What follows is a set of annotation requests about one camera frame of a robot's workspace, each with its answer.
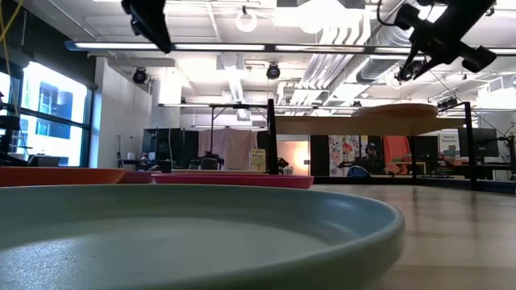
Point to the colourful floral poster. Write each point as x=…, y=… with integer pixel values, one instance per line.
x=342, y=155

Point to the black cabinet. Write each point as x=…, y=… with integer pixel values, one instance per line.
x=169, y=145

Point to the beige curtain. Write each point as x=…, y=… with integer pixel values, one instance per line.
x=230, y=147

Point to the orange panel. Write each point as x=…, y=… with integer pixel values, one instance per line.
x=397, y=149

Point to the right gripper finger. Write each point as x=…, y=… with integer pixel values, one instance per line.
x=410, y=54
x=431, y=66

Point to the purple plate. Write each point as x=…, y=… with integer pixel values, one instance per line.
x=139, y=178

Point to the person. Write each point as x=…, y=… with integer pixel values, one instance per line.
x=371, y=159

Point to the black computer monitor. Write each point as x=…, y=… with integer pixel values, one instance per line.
x=479, y=143

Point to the blue round object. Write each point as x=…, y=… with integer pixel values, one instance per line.
x=358, y=172

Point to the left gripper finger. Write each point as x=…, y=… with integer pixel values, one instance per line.
x=159, y=34

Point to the orange plate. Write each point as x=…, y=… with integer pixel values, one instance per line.
x=60, y=176

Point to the peach beige plate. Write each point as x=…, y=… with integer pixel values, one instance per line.
x=395, y=107

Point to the overhead light bar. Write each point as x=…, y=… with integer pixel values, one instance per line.
x=217, y=47

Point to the black gantry frame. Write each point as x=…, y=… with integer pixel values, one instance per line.
x=193, y=105

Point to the black ceiling spotlight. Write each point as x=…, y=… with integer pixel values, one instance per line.
x=140, y=75
x=408, y=72
x=273, y=71

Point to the teal plate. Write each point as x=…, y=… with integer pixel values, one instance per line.
x=161, y=241

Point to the yellow sign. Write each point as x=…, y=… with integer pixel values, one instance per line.
x=258, y=159

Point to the black aluminium table frame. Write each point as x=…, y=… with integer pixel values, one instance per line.
x=443, y=183

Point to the large window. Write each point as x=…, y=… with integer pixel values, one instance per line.
x=52, y=100

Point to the wooden shelf with black legs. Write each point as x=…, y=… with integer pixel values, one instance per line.
x=363, y=127

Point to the pink plate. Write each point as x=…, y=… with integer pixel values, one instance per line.
x=234, y=181

